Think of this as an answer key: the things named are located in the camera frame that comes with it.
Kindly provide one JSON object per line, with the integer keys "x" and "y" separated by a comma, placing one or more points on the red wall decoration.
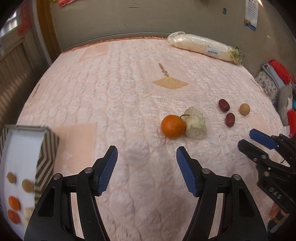
{"x": 62, "y": 3}

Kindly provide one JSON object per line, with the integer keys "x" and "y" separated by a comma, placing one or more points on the longan in tray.
{"x": 28, "y": 186}
{"x": 11, "y": 178}

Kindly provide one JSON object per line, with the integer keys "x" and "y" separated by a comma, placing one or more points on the person's right hand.
{"x": 275, "y": 210}

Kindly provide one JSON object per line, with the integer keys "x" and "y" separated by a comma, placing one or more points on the pile of clothes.
{"x": 279, "y": 85}

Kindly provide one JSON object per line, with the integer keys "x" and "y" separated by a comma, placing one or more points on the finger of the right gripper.
{"x": 253, "y": 152}
{"x": 263, "y": 139}

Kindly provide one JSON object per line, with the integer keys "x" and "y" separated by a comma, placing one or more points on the tan round longan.
{"x": 244, "y": 109}

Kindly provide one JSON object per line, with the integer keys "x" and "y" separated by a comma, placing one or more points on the wrapped white daikon radish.
{"x": 206, "y": 46}

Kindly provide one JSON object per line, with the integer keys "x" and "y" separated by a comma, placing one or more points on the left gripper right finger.
{"x": 240, "y": 216}

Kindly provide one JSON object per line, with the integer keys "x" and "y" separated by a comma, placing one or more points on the orange tangerine with stem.
{"x": 173, "y": 126}

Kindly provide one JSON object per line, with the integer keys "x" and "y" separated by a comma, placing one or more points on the tangerine in tray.
{"x": 14, "y": 203}
{"x": 14, "y": 217}

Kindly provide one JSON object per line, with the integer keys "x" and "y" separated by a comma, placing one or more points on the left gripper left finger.
{"x": 52, "y": 218}

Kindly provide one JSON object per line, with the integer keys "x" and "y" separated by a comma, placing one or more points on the wall calendar poster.
{"x": 251, "y": 14}

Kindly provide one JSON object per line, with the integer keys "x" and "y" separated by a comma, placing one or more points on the glass block window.
{"x": 13, "y": 22}

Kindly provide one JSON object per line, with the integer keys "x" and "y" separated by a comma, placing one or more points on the wooden door frame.
{"x": 47, "y": 28}

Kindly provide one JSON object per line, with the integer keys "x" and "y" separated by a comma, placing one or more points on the chevron patterned tray box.
{"x": 29, "y": 152}

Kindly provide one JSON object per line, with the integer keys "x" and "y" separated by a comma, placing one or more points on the dark red jujube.
{"x": 230, "y": 120}
{"x": 224, "y": 105}

